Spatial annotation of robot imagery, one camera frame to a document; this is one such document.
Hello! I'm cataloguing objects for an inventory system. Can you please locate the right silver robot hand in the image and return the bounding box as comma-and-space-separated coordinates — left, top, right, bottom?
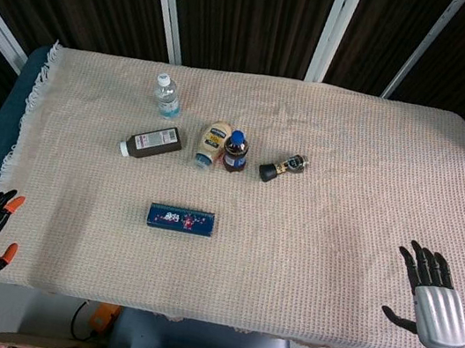
376, 236, 465, 348

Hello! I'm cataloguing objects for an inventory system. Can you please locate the blue rectangular box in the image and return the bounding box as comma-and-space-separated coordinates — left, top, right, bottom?
145, 201, 217, 239

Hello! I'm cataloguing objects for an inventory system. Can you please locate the orange device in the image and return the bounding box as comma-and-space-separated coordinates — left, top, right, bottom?
86, 300, 122, 343

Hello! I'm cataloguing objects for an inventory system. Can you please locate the beige waffle blanket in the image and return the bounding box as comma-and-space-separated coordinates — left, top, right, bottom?
0, 33, 465, 348

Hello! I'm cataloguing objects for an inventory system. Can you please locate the brown bottle white cap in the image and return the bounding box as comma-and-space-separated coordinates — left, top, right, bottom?
117, 118, 188, 167

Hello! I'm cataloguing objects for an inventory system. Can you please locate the pepper grinder black cap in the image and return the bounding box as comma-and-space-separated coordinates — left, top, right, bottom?
256, 147, 312, 189

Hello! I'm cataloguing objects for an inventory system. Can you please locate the clear water bottle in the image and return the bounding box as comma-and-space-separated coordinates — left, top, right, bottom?
149, 71, 187, 122

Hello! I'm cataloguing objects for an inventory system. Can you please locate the cola bottle blue cap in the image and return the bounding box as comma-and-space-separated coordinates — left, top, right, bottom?
219, 127, 252, 175

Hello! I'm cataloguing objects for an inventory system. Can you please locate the mayonnaise squeeze bottle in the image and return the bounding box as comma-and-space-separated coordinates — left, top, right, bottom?
191, 117, 234, 174

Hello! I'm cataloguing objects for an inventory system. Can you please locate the short black floor cable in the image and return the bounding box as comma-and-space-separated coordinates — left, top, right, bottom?
69, 299, 101, 344

